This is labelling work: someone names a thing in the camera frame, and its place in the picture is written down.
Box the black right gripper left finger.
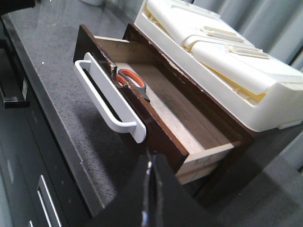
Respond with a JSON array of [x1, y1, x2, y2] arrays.
[[85, 151, 153, 227]]

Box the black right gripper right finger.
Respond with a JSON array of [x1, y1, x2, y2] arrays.
[[149, 153, 223, 227]]

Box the dark wooden drawer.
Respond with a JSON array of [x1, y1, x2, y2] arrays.
[[73, 25, 240, 184]]

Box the white drawer handle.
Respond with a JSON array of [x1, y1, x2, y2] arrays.
[[74, 52, 147, 143]]

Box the grey orange scissors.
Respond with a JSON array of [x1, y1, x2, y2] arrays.
[[116, 69, 150, 102]]

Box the dark wooden drawer cabinet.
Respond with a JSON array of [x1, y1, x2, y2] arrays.
[[123, 24, 303, 207]]

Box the black built-in appliance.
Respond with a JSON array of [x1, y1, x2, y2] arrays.
[[0, 21, 91, 227]]

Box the grey curtain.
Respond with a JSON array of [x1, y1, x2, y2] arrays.
[[192, 0, 303, 70]]

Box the silver cabinet handle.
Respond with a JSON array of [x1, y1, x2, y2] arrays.
[[37, 175, 62, 227]]

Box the black appliance handle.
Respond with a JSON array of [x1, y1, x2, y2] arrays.
[[0, 39, 30, 109]]

